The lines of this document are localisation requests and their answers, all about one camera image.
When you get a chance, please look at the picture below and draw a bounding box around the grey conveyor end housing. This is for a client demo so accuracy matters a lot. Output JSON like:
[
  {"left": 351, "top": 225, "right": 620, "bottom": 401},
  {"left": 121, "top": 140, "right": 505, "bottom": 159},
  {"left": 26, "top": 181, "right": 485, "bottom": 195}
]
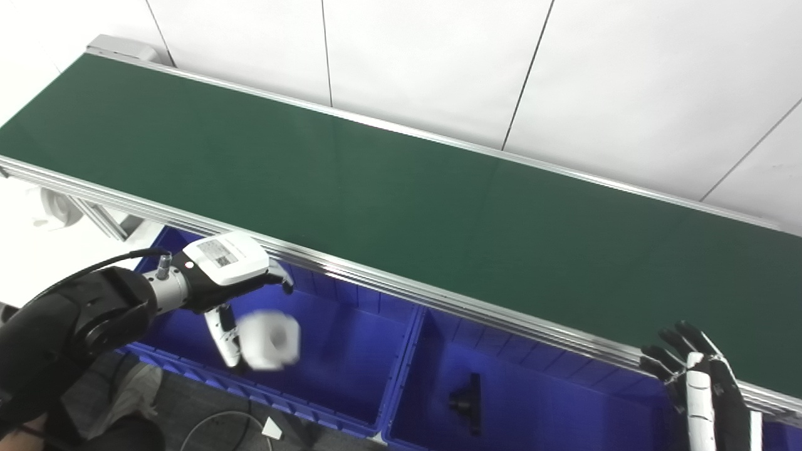
[{"left": 86, "top": 34, "right": 174, "bottom": 67}]

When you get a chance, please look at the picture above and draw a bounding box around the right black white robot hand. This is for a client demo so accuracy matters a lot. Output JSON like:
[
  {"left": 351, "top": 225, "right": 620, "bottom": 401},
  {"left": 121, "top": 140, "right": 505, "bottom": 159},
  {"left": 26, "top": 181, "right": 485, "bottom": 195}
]
[{"left": 639, "top": 321, "right": 764, "bottom": 451}]

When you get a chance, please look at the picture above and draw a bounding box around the thin white cable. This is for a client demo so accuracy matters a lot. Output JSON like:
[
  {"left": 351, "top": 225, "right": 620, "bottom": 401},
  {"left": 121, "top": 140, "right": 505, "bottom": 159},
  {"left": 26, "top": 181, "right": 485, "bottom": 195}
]
[{"left": 180, "top": 410, "right": 276, "bottom": 451}]

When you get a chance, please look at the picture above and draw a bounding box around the black plastic part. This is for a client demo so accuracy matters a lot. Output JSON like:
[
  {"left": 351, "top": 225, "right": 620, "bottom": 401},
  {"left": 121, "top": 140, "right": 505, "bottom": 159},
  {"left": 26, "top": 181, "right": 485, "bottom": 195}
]
[{"left": 448, "top": 373, "right": 483, "bottom": 437}]

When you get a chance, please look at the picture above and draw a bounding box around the white round plastic part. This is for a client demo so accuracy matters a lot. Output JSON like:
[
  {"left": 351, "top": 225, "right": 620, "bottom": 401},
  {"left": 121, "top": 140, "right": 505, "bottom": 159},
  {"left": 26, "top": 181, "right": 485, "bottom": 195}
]
[{"left": 237, "top": 310, "right": 301, "bottom": 370}]

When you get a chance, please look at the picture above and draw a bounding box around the aluminium conveyor leg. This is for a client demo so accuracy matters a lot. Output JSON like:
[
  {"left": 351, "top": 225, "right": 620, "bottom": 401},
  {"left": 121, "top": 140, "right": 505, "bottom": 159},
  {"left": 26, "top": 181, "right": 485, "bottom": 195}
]
[{"left": 69, "top": 195, "right": 146, "bottom": 242}]

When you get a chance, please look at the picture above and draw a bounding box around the green conveyor belt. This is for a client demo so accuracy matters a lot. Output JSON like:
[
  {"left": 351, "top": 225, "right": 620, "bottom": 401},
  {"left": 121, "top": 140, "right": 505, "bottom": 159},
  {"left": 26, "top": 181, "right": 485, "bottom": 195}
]
[{"left": 0, "top": 51, "right": 802, "bottom": 430}]

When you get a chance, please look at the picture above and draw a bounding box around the grey cloth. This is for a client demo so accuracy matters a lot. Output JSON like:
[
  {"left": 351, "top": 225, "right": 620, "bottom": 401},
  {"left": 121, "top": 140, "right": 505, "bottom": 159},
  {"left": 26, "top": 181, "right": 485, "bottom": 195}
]
[{"left": 63, "top": 360, "right": 165, "bottom": 442}]

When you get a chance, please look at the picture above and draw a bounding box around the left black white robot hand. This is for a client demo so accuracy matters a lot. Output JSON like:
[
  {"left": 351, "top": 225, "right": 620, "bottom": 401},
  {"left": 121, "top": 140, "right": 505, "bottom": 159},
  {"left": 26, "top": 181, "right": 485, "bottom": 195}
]
[{"left": 170, "top": 232, "right": 295, "bottom": 370}]

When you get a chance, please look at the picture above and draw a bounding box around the blue plastic bin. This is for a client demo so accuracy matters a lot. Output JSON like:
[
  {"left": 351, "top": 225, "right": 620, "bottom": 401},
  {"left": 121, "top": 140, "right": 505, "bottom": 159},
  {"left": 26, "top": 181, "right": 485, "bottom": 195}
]
[
  {"left": 125, "top": 225, "right": 424, "bottom": 439},
  {"left": 382, "top": 307, "right": 802, "bottom": 451}
]

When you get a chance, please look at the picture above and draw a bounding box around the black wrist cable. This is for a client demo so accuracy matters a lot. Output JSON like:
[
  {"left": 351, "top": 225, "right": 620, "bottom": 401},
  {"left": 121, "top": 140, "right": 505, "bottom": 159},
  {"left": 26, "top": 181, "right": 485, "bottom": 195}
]
[{"left": 25, "top": 247, "right": 172, "bottom": 303}]

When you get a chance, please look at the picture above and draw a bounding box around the white conveyor motor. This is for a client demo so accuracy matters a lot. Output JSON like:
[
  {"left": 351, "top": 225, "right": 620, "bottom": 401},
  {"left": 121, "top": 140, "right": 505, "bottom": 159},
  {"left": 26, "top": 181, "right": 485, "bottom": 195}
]
[{"left": 33, "top": 187, "right": 86, "bottom": 231}]

